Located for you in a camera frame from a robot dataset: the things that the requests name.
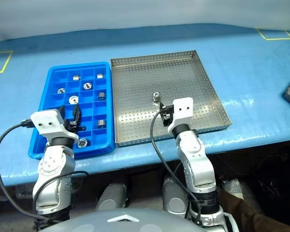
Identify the brown cloth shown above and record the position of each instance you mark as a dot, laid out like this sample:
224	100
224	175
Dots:
256	217

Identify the blue compartment tray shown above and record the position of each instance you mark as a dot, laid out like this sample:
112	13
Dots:
88	111

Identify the clear plastic wrap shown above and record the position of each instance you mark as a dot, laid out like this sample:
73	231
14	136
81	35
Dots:
233	188

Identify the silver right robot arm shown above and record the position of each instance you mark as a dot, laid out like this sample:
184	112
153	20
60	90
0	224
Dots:
195	159

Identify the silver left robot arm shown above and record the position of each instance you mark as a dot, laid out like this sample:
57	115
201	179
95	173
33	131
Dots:
53	169

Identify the blue plastic table cover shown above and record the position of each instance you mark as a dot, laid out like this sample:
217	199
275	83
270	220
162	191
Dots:
244	84

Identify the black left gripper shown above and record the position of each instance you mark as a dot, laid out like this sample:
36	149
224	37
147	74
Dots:
73	126

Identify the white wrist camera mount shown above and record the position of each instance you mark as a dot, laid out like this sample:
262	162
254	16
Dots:
182	113
48	120

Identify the grey robot torso cover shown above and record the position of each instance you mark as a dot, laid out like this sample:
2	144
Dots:
99	221

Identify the grey rounded shape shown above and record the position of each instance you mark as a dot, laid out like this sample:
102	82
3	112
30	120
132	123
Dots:
174	198
111	195

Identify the perforated steel tray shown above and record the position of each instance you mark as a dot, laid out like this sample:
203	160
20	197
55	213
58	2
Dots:
140	96

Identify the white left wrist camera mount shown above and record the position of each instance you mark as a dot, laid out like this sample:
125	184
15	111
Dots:
48	120

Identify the short metal roller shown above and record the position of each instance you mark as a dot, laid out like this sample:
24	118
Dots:
76	77
101	123
156	96
61	91
100	76
101	96
87	85
73	99
82	142

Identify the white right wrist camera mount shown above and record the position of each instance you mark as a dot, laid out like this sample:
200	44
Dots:
182	113

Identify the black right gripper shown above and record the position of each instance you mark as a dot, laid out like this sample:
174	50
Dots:
167	116

